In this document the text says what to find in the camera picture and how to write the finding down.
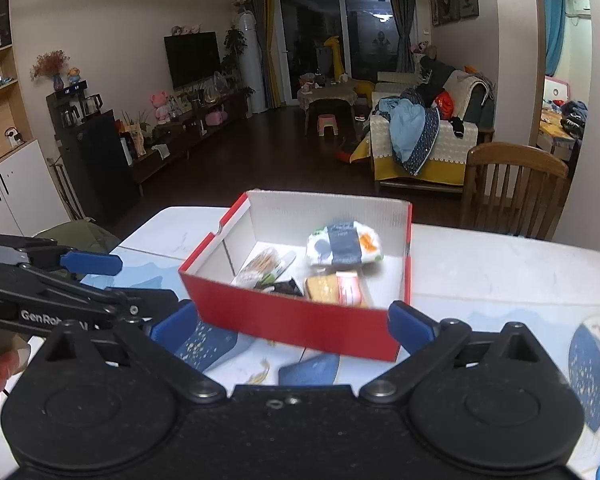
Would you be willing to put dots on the black television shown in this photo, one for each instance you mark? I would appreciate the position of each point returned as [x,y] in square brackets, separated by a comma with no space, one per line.
[192,60]

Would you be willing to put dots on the biscuit stick packet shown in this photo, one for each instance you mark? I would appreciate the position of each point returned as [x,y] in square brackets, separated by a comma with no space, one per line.
[257,264]

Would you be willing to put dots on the pink plush pig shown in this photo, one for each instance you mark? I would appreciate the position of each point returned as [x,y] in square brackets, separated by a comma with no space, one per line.
[161,107]

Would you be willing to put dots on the olive green chair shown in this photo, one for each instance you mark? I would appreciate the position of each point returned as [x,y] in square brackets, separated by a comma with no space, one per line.
[80,237]

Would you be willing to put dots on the light blue jacket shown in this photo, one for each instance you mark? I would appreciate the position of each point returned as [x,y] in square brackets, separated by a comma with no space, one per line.
[407,127]

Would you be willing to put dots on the red slipper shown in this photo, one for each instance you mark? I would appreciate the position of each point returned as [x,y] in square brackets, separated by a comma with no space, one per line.
[347,152]

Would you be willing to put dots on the green and white pen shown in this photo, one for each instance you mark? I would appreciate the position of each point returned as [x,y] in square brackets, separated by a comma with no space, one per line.
[282,262]

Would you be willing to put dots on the black sock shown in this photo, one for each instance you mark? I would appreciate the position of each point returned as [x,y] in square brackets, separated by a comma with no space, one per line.
[457,126]

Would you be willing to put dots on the red bag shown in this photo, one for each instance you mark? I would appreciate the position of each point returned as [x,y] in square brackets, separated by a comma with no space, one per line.
[443,104]

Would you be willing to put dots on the white printed plastic bag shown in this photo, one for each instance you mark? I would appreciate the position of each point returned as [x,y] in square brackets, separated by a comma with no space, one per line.
[345,245]

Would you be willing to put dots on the pink and white sachet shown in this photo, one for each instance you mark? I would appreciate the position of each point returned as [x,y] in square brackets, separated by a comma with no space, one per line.
[351,290]

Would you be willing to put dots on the dark television cabinet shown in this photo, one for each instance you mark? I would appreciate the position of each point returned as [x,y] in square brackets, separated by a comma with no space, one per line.
[180,145]

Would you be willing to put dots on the white tower air conditioner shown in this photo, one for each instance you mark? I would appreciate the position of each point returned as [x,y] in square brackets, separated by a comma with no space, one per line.
[250,65]

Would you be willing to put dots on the wooden chair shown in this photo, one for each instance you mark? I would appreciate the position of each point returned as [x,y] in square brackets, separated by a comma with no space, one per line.
[515,180]

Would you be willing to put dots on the yellow and grey curtain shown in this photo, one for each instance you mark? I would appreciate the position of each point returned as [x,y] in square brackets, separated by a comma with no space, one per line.
[262,40]

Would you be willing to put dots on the black water dispenser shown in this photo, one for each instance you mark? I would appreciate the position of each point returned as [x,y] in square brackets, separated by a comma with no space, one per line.
[97,160]

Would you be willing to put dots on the low coffee table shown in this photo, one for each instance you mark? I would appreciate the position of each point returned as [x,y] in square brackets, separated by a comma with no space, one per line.
[327,95]

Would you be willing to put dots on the cake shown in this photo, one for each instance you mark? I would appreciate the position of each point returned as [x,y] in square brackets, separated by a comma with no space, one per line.
[322,287]

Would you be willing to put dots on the dark blue quilted blanket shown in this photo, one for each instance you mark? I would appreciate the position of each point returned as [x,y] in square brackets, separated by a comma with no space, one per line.
[427,142]

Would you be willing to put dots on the red cardboard box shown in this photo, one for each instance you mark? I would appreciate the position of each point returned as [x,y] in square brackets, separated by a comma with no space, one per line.
[290,322]

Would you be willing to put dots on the bed with clothes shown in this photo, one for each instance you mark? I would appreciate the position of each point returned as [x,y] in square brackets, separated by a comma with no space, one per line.
[562,125]

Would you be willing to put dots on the dried flower vase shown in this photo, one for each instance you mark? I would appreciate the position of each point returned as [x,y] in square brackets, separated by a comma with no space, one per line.
[52,65]

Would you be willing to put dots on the yellow giraffe toy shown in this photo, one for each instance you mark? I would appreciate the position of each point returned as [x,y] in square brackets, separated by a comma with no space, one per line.
[334,57]

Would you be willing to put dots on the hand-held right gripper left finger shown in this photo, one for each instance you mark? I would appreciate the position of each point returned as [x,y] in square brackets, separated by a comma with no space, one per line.
[172,321]

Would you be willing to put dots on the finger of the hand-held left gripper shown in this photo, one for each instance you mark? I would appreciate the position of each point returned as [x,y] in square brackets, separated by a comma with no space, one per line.
[90,264]
[150,300]

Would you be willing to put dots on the green potted plant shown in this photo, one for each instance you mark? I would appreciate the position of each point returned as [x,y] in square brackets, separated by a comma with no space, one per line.
[235,50]

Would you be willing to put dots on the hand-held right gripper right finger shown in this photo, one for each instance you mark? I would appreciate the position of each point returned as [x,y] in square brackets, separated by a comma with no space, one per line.
[410,322]

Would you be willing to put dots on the black snack packet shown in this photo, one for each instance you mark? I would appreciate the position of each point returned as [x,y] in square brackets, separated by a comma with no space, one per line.
[285,287]

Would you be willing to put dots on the pink stool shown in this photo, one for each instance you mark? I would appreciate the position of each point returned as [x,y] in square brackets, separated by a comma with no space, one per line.
[328,124]

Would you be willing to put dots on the blue curtain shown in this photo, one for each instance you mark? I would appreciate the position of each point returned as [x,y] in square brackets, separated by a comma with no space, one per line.
[554,30]

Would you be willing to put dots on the sofa with cream cover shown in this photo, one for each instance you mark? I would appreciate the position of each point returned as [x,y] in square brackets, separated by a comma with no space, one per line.
[455,155]

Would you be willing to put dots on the pink bag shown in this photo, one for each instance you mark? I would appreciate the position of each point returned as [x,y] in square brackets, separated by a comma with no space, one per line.
[216,119]

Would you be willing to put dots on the white wall air conditioner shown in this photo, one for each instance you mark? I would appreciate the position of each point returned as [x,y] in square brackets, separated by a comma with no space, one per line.
[578,6]

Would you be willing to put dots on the white cupboard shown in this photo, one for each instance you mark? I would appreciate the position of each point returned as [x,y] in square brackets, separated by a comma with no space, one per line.
[20,195]

